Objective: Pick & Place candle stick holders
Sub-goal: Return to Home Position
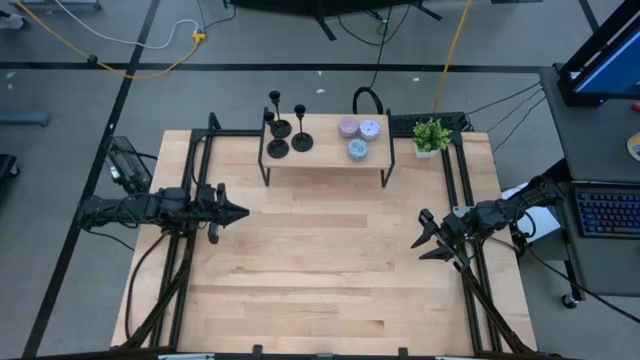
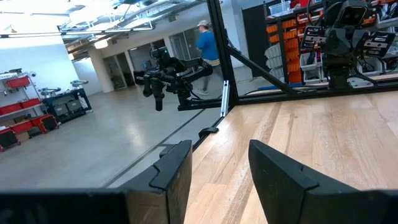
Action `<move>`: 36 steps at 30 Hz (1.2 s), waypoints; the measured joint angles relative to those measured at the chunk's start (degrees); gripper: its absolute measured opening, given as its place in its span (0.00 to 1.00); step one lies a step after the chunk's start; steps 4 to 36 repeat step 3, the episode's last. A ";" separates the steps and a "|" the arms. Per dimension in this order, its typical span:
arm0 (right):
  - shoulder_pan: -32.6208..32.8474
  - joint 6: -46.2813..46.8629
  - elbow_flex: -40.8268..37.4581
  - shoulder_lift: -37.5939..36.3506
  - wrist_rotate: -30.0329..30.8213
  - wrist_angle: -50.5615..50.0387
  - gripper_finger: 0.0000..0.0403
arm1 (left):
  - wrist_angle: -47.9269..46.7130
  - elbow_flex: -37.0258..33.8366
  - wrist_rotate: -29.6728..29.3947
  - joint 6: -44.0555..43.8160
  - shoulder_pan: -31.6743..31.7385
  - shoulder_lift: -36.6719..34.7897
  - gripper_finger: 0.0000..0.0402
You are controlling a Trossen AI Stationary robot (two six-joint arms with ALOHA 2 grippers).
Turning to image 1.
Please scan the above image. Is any black aluminium rig frame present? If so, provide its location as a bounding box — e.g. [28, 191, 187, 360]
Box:
[117, 110, 544, 360]

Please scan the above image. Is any pink candle tin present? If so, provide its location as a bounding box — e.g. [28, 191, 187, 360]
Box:
[337, 116, 361, 140]

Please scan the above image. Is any blue teal patterned candle tin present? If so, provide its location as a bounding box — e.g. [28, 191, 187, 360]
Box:
[346, 138, 370, 162]

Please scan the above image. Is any white floor cable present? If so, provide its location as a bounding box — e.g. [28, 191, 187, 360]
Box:
[53, 0, 201, 51]

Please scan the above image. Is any black backdrop panel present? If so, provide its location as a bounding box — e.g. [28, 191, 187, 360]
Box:
[223, 0, 444, 42]

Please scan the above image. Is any grey floor bar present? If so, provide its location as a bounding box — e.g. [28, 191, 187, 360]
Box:
[0, 110, 52, 128]

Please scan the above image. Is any wooden shelf with black legs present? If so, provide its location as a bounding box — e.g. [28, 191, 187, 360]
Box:
[257, 106, 396, 189]

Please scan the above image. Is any backlit computer keyboard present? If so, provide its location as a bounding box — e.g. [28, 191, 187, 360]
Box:
[573, 191, 640, 239]

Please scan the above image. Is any black control box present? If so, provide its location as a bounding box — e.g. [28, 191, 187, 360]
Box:
[103, 134, 153, 195]

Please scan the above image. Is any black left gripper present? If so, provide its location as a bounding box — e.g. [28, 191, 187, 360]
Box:
[187, 182, 251, 246]

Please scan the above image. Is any person's shoe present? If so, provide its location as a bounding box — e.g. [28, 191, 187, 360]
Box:
[0, 10, 26, 30]

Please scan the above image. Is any white paper sheet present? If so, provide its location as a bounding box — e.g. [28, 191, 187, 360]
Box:
[501, 182, 562, 245]

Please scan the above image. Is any round yellow white object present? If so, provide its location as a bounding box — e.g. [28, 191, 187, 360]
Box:
[625, 131, 640, 163]

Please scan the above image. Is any yellow extension cord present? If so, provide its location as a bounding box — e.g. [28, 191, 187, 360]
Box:
[13, 0, 208, 81]

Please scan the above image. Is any large computer monitor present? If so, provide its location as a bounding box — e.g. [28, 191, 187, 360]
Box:
[556, 0, 640, 108]

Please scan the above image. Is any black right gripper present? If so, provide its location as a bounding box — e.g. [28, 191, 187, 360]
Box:
[410, 208, 481, 262]

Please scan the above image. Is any grey desk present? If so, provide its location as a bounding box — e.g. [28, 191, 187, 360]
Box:
[538, 63, 640, 301]

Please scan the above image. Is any yellow hanging cable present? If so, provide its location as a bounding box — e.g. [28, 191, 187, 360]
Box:
[432, 0, 474, 114]

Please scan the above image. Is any green plant in white pot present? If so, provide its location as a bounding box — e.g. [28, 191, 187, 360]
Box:
[412, 117, 454, 160]

